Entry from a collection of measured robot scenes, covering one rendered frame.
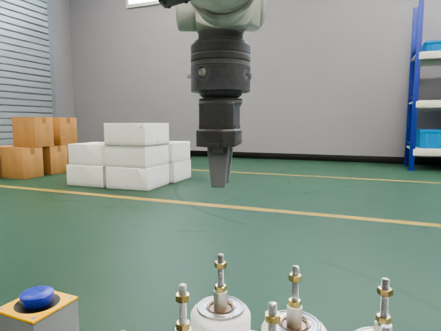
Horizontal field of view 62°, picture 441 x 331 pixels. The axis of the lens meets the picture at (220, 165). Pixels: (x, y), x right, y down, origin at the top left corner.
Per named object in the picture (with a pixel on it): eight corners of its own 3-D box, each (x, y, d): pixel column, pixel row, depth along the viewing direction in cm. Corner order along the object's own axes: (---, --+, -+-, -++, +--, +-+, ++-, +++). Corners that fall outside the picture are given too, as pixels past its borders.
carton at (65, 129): (77, 144, 417) (76, 117, 414) (60, 145, 396) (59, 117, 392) (58, 143, 429) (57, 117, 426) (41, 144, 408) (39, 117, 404)
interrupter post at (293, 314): (306, 328, 53) (306, 306, 53) (293, 333, 52) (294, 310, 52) (294, 320, 55) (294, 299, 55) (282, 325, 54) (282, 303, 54)
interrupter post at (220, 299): (216, 305, 60) (216, 286, 60) (230, 307, 59) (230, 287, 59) (210, 312, 58) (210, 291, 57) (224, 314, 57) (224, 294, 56)
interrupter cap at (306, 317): (332, 330, 52) (332, 326, 52) (293, 348, 48) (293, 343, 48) (294, 308, 59) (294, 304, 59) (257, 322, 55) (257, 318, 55)
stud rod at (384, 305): (377, 330, 49) (380, 276, 48) (384, 330, 49) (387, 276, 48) (380, 335, 48) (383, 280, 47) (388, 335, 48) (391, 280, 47)
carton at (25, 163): (44, 176, 373) (42, 146, 370) (23, 179, 351) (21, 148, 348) (23, 174, 385) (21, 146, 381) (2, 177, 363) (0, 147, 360)
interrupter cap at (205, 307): (208, 295, 63) (208, 291, 63) (250, 303, 60) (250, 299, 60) (188, 316, 56) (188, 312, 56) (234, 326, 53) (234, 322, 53)
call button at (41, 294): (35, 317, 44) (34, 301, 44) (12, 310, 46) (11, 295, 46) (61, 302, 48) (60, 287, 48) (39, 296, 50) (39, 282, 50)
